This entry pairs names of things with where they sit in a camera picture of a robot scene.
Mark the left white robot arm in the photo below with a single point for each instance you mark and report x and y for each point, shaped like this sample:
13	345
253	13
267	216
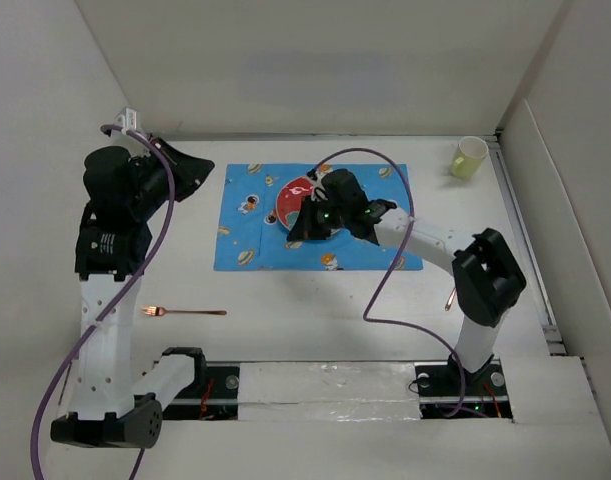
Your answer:
109	408

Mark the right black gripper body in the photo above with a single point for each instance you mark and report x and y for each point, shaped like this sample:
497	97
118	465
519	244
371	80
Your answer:
323	216

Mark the copper fork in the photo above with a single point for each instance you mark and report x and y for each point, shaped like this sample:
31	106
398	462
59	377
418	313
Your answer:
159	311

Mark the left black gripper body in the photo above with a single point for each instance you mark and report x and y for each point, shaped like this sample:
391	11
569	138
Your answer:
155	191

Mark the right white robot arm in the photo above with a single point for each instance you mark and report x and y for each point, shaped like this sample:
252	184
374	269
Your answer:
488	279

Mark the pale yellow mug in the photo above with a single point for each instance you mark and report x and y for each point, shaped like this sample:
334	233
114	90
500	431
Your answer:
471	152

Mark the red and teal plate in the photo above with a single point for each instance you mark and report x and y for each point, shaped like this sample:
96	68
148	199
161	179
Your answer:
289	199

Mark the blue space-print cloth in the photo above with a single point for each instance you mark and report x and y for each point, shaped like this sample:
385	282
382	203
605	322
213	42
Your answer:
251	238

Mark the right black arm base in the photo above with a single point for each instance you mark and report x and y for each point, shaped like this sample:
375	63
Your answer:
440	395

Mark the copper spoon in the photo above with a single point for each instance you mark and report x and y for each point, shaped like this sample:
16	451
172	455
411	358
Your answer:
450	300

